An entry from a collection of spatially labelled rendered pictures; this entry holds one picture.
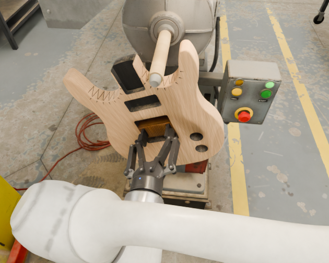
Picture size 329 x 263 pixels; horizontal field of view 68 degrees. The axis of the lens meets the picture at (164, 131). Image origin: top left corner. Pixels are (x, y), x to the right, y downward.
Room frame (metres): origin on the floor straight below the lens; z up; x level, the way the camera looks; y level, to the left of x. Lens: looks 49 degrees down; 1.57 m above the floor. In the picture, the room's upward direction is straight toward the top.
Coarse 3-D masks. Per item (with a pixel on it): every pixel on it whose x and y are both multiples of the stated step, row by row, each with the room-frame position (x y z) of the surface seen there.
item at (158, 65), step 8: (160, 32) 0.59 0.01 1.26; (168, 32) 0.59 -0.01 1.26; (160, 40) 0.55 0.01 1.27; (168, 40) 0.56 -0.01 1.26; (160, 48) 0.51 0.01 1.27; (168, 48) 0.53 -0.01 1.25; (160, 56) 0.48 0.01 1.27; (152, 64) 0.45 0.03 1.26; (160, 64) 0.45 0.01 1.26; (152, 72) 0.42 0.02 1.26; (160, 72) 0.42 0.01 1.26
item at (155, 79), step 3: (153, 75) 0.41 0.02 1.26; (156, 75) 0.41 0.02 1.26; (150, 78) 0.41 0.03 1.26; (153, 78) 0.40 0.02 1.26; (156, 78) 0.40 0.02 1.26; (159, 78) 0.41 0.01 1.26; (150, 81) 0.40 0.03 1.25; (153, 81) 0.40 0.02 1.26; (156, 81) 0.40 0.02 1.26; (159, 81) 0.40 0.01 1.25; (150, 84) 0.40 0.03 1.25; (153, 84) 0.40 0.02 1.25; (156, 84) 0.40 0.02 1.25; (159, 84) 0.40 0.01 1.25
